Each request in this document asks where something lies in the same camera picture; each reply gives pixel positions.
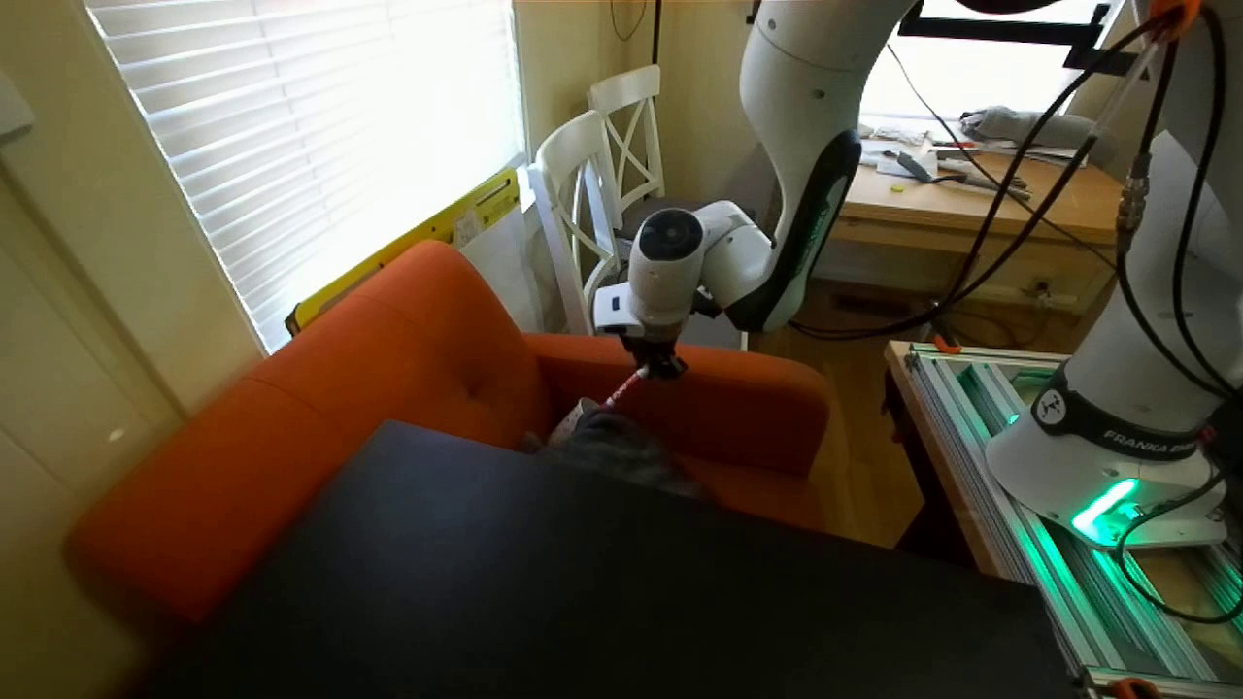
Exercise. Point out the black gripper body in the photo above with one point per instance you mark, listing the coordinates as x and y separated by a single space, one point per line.
661 346

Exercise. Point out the pink white marker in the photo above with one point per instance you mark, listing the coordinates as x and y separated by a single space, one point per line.
630 386

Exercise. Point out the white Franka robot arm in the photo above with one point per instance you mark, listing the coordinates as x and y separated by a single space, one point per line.
801 78

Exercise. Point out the orange fabric sofa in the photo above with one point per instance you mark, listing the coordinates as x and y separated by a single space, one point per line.
388 351

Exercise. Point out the dark grey cloth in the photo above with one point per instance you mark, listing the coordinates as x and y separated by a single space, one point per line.
634 460

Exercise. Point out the white flat panel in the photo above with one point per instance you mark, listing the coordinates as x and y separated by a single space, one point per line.
506 267

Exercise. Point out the black table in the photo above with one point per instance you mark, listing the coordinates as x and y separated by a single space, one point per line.
582 584

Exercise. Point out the white wooden chair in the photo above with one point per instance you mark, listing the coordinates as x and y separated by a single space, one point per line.
622 87
562 144

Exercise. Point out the yellow spirit level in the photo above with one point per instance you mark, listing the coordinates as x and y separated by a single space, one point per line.
427 232

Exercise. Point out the light wooden desk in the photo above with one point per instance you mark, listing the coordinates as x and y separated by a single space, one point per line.
905 225

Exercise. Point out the white papers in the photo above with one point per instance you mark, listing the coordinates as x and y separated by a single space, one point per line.
896 155

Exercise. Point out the white window blind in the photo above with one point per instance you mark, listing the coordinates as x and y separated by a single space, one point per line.
325 128

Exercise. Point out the light grey cloth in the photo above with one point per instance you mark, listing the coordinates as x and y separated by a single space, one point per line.
1024 124

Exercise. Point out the black metal bar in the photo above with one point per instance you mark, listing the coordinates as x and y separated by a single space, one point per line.
1012 23

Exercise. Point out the aluminium frame robot table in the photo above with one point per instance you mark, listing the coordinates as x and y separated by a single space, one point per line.
963 413

